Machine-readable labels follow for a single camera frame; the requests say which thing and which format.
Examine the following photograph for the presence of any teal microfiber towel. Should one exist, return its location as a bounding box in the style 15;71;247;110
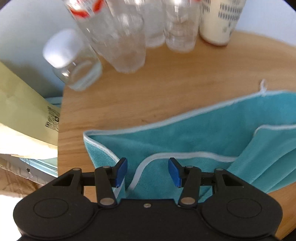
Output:
83;82;295;200

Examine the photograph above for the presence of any yellow-green paper bag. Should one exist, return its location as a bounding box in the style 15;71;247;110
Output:
0;64;60;160

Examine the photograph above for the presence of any small glass jar white lid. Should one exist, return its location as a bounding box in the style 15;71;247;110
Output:
43;29;103;91

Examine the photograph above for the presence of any clear textured plastic cup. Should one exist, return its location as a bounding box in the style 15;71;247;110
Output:
104;13;146;73

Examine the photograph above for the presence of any right water bottle red label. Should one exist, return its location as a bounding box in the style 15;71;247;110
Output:
162;1;201;53

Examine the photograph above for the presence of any water bottle red label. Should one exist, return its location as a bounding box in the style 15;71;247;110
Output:
162;1;201;53
124;0;166;49
63;0;112;56

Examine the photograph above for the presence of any left water bottle red label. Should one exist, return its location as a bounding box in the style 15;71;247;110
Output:
63;0;112;56

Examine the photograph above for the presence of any cream tumbler red lid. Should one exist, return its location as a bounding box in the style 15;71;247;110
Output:
199;0;246;46

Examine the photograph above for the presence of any middle water bottle red label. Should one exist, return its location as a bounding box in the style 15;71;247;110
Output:
124;0;166;49

